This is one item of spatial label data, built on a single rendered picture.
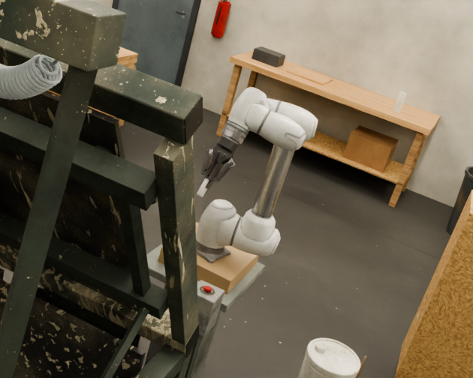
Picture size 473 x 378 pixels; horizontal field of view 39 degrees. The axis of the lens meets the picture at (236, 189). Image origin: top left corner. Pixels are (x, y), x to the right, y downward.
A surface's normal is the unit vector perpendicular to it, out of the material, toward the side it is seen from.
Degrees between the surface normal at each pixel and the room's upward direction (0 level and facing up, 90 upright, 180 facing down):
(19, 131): 30
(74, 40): 90
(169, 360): 0
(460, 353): 90
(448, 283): 90
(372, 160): 90
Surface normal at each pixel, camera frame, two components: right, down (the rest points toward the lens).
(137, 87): 0.04, -0.62
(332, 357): 0.25, -0.88
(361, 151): -0.40, 0.28
